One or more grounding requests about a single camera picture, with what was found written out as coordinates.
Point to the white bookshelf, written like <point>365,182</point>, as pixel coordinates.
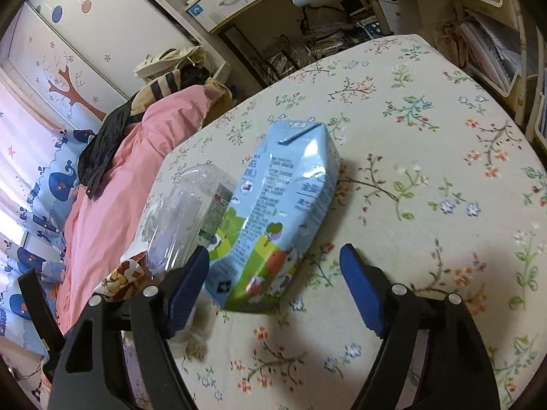
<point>508,53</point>

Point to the snack wrapper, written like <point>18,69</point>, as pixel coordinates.
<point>130,277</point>

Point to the whale pattern curtain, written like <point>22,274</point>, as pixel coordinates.
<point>43,215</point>

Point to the black clothing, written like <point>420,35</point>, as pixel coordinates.
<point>99,153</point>

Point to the striped pillow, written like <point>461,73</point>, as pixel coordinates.
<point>156,90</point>

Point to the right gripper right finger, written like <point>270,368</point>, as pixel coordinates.
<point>456,372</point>

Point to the clear plastic bottle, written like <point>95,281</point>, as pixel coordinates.
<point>186,218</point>

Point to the white wardrobe tree decal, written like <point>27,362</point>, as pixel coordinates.
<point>71,62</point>

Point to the floral bed sheet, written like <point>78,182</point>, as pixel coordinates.
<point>438,187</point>

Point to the beige tote bag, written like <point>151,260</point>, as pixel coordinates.
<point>168,60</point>

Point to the pink quilt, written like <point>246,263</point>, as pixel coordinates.
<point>100,229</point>

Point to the blue milk carton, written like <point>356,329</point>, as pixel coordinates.
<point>276,210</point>

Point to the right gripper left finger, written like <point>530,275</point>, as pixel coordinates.
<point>111,337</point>

